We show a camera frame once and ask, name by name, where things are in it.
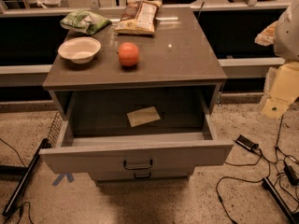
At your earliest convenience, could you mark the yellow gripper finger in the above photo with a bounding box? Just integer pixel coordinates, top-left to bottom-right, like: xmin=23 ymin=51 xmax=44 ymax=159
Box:
xmin=254 ymin=21 xmax=278 ymax=46
xmin=261 ymin=62 xmax=299 ymax=119

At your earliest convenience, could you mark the black power brick right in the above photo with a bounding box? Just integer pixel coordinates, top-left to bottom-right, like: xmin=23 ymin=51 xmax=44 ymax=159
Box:
xmin=284 ymin=165 xmax=299 ymax=186

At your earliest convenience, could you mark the black bar right floor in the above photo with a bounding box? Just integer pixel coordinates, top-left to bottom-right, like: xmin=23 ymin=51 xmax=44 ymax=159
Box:
xmin=263 ymin=177 xmax=299 ymax=224

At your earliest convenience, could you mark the black bar left floor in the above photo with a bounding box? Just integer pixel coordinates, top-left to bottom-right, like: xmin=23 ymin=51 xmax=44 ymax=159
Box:
xmin=1 ymin=138 xmax=50 ymax=217

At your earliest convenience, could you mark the black power adapter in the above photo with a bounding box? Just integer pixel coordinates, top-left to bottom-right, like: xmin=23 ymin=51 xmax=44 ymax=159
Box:
xmin=235 ymin=135 xmax=259 ymax=152

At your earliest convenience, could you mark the brown and white chip bag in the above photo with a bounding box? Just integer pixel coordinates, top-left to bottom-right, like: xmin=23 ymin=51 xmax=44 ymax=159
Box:
xmin=115 ymin=0 xmax=162 ymax=35

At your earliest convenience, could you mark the black cable left floor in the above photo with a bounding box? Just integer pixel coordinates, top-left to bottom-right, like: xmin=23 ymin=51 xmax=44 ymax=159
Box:
xmin=0 ymin=137 xmax=35 ymax=224

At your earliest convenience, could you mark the open top drawer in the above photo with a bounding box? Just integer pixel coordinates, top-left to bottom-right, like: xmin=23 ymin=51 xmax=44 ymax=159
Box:
xmin=40 ymin=87 xmax=233 ymax=173

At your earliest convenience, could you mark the green chip bag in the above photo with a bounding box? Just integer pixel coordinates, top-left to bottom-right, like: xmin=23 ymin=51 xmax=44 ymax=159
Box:
xmin=60 ymin=10 xmax=111 ymax=35

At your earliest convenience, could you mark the black bar floor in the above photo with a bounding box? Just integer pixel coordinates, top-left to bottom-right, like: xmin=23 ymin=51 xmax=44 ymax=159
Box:
xmin=263 ymin=177 xmax=299 ymax=224
xmin=1 ymin=138 xmax=50 ymax=217

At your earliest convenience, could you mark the grey drawer cabinet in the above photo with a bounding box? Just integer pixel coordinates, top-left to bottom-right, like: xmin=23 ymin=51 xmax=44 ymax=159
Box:
xmin=40 ymin=8 xmax=232 ymax=182

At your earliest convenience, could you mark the white bowl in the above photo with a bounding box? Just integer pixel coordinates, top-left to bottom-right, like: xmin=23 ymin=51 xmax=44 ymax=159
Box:
xmin=58 ymin=37 xmax=101 ymax=64

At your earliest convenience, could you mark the black cable on floor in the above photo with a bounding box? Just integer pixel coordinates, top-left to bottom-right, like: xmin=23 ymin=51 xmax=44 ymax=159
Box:
xmin=215 ymin=115 xmax=299 ymax=224

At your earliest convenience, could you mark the red apple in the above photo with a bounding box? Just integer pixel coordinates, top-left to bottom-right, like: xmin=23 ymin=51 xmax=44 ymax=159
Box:
xmin=118 ymin=42 xmax=139 ymax=67

